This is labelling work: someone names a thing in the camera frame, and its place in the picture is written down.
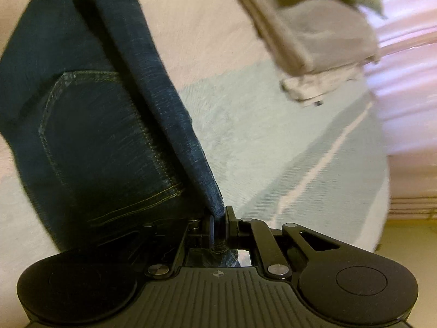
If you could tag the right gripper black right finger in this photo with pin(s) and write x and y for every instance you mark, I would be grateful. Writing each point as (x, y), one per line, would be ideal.
(256, 237)

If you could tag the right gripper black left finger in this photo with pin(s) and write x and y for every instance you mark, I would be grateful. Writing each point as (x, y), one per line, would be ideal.
(194, 247)

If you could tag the dark blue denim jeans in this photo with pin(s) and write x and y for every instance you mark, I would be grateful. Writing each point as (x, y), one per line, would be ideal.
(102, 141)

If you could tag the beige folded towel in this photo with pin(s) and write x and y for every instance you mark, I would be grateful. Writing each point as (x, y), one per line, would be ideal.
(313, 36)

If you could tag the pink curtain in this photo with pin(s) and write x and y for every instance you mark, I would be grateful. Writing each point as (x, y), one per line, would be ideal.
(404, 86)

